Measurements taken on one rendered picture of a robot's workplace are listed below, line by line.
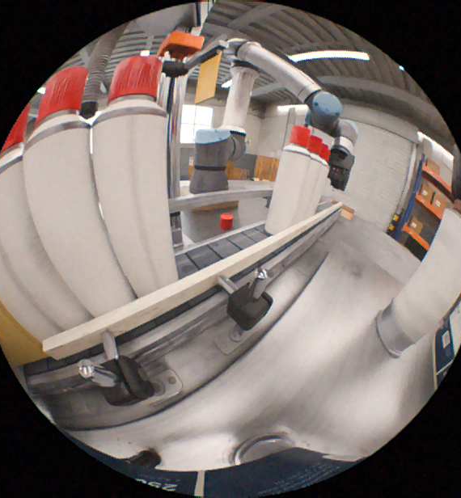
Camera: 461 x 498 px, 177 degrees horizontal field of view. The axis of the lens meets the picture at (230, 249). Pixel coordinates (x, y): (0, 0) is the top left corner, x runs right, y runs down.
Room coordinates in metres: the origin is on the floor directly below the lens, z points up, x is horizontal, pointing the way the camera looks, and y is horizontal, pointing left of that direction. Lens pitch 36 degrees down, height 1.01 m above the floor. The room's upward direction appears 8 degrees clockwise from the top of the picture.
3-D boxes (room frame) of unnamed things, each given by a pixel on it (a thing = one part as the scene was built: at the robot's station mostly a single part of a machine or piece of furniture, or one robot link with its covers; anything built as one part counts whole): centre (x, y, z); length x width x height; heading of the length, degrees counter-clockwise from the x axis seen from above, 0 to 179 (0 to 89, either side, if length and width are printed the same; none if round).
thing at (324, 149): (0.33, -0.16, 0.98); 0.05 x 0.05 x 0.20
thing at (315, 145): (0.30, -0.13, 0.98); 0.05 x 0.05 x 0.20
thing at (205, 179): (0.54, 0.11, 0.92); 0.15 x 0.15 x 0.10
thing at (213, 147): (0.54, 0.11, 1.04); 0.13 x 0.12 x 0.14; 159
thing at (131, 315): (0.35, -0.23, 0.91); 1.07 x 0.01 x 0.02; 136
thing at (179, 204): (0.41, -0.17, 0.96); 1.07 x 0.01 x 0.01; 136
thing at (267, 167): (4.43, -1.07, 0.57); 1.20 x 0.85 x 1.14; 127
